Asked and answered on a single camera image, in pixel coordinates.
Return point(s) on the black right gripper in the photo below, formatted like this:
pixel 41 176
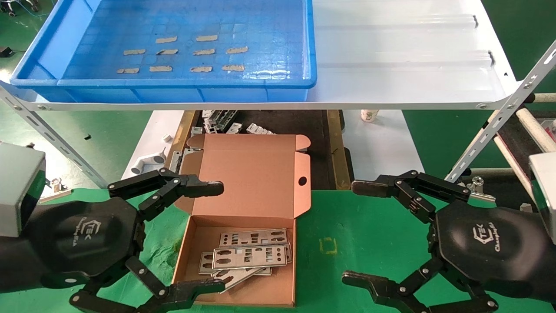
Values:
pixel 486 243

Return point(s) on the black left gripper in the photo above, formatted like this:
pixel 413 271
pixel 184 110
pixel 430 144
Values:
pixel 87 234

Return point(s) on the silver IO shield plate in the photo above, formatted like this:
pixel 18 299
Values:
pixel 260 238
pixel 236 280
pixel 206 263
pixel 260 256

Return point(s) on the brown cardboard box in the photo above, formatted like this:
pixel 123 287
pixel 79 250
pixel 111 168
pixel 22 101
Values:
pixel 247 174

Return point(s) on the blue plastic tray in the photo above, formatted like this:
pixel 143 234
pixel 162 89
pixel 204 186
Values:
pixel 269 43

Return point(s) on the white table board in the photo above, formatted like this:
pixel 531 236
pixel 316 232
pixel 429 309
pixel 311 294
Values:
pixel 382 152

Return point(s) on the white pipe fitting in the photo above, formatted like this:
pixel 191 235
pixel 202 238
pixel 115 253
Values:
pixel 147 163

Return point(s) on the silver binder clip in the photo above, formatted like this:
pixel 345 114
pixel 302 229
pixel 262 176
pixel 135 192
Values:
pixel 478 184
pixel 56 187

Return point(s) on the pile of metal brackets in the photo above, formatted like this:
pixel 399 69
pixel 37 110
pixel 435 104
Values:
pixel 219 119

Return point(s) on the white paper cup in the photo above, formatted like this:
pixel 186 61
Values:
pixel 369 115

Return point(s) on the black bin with brass rails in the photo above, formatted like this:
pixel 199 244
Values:
pixel 304 126

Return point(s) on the grey tape strip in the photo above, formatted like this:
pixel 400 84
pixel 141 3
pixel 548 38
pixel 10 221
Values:
pixel 128 70
pixel 233 68
pixel 236 50
pixel 203 52
pixel 200 69
pixel 167 51
pixel 160 68

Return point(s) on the perforated steel shelf strut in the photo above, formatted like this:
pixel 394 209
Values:
pixel 52 134
pixel 499 117

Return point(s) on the white metal shelf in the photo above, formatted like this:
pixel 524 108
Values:
pixel 391 56

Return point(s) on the small black device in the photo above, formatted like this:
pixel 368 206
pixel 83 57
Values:
pixel 5 51

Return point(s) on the wheeled chair base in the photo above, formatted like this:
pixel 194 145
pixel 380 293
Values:
pixel 13 8

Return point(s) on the long metal bracket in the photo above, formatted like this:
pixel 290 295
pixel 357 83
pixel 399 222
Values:
pixel 174 158

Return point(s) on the small metal bracket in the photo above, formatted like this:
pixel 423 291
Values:
pixel 196 131
pixel 234 128

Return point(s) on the ribbed metal bracket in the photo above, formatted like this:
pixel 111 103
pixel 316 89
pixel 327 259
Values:
pixel 258 129

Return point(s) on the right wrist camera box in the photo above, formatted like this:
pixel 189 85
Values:
pixel 546 187

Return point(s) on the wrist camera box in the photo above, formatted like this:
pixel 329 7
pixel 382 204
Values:
pixel 17 187
pixel 546 187

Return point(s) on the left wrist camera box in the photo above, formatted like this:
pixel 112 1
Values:
pixel 17 187

